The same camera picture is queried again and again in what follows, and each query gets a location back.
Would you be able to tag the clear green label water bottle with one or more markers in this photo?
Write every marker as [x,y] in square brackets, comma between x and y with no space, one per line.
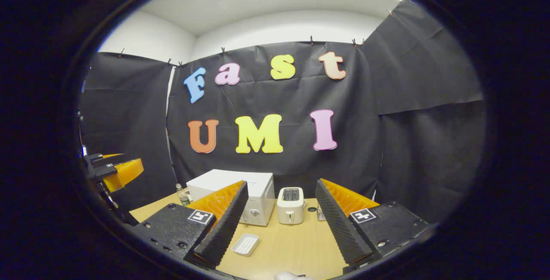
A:
[183,197]

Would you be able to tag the white microwave oven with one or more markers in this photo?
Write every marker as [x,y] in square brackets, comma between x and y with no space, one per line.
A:
[223,179]

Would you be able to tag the white toaster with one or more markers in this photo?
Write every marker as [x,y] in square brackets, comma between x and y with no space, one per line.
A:
[291,209]

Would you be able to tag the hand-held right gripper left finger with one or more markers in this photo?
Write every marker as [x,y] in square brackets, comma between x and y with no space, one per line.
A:
[225,224]

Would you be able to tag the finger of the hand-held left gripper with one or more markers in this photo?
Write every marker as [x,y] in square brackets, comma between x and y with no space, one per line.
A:
[107,159]
[126,172]

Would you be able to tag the black backdrop cloth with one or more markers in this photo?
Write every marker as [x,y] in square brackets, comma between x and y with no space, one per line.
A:
[266,95]

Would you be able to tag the small white rectangular tray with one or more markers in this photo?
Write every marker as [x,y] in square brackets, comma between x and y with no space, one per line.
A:
[245,244]

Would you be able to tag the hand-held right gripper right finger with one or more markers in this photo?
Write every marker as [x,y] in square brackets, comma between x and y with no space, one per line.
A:
[341,224]

